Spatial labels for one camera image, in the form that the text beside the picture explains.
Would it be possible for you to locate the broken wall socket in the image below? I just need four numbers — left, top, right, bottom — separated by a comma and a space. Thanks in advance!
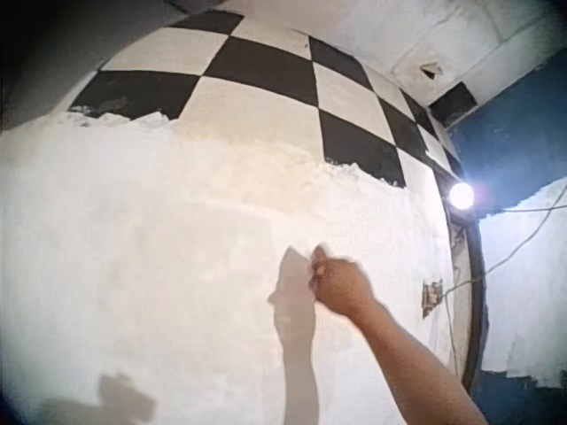
422, 278, 445, 320

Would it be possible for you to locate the person's right hand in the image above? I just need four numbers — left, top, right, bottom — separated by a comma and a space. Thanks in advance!
308, 244, 379, 318

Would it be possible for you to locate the dark door frame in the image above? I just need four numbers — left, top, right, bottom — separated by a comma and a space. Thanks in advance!
436, 166, 491, 393

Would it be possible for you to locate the thin grey cable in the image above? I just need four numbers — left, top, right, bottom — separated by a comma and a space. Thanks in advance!
473, 203, 567, 218
441, 176, 567, 297

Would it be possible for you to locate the glowing light bulb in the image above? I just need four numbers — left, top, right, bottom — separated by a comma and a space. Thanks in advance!
447, 180, 477, 211

